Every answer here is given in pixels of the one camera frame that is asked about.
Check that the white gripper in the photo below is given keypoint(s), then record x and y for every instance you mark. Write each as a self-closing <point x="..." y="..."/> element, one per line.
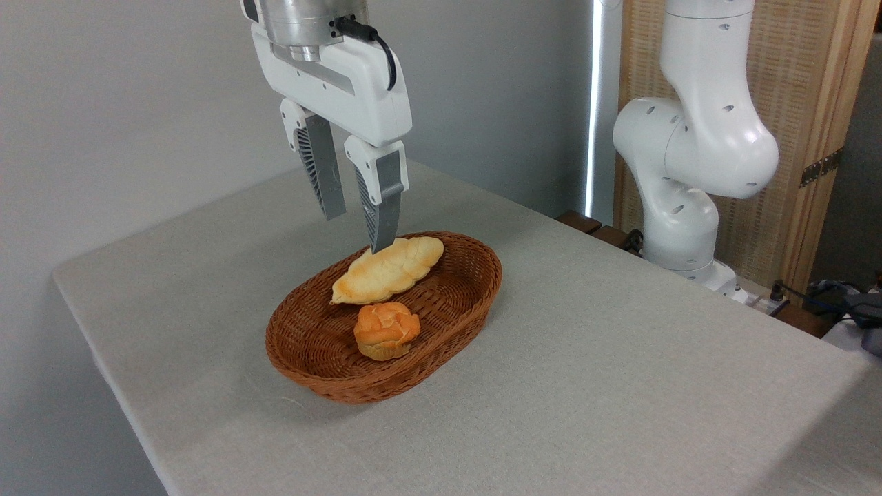
<point x="344" y="83"/>

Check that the round orange bread roll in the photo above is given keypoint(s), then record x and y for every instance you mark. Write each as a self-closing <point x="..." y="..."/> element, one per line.
<point x="386" y="331"/>

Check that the long pale braided bread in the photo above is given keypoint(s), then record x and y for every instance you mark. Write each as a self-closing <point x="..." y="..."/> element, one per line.
<point x="393" y="269"/>

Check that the brown wicker basket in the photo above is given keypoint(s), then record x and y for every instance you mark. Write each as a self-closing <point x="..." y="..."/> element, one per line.
<point x="455" y="303"/>

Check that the dark metal screen hinge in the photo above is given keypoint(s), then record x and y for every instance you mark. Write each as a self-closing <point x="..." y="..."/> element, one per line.
<point x="820" y="167"/>

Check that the wooden woven folding screen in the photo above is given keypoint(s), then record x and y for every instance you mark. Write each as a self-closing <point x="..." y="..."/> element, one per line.
<point x="813" y="83"/>

